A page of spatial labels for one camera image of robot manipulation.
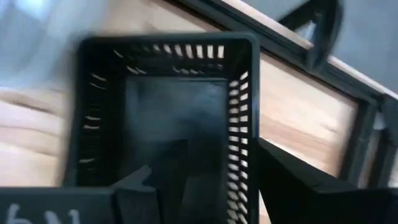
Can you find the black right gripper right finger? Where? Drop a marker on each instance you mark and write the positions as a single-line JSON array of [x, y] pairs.
[[311, 199]]

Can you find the white plastic basket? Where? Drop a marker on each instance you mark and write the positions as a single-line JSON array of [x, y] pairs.
[[37, 37]]

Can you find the black plastic basket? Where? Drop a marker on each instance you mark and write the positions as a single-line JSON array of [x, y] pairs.
[[174, 109]]

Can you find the black metal table frame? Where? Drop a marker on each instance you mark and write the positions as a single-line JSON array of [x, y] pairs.
[[362, 137]]

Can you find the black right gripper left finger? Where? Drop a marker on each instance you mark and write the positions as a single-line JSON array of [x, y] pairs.
[[77, 205]]

